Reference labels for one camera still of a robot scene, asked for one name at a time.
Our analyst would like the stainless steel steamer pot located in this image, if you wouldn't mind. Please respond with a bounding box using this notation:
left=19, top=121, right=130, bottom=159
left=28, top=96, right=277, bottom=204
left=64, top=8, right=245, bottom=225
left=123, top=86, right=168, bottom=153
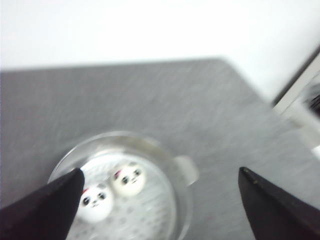
left=48, top=131, right=199, bottom=240

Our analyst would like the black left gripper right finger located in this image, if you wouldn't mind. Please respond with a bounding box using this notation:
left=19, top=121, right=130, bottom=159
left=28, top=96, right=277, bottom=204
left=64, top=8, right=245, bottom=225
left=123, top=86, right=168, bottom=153
left=238, top=167, right=320, bottom=240

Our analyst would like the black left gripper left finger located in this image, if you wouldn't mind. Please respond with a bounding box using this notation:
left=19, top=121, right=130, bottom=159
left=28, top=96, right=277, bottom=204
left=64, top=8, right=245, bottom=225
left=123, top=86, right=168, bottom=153
left=0, top=168, right=85, bottom=240

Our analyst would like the panda bun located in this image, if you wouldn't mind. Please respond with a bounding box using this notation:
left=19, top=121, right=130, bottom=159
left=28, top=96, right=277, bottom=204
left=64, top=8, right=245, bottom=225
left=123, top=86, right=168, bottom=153
left=110, top=162, right=147, bottom=197
left=76, top=183, right=115, bottom=224

